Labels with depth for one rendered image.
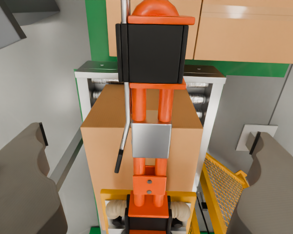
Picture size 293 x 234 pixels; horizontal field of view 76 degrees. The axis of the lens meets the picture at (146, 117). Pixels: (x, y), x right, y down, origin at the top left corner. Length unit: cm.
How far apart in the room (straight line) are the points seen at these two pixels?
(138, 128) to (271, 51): 88
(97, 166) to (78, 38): 105
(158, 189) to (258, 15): 84
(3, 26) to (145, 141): 70
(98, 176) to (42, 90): 119
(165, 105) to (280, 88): 165
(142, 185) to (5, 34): 71
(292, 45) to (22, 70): 177
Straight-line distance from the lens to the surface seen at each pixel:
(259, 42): 104
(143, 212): 43
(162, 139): 30
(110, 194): 61
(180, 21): 23
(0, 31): 88
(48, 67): 171
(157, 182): 37
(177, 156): 68
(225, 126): 186
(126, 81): 25
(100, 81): 99
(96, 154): 70
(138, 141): 30
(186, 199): 63
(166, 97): 27
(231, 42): 99
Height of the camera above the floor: 145
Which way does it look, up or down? 60 degrees down
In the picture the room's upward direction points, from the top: 177 degrees counter-clockwise
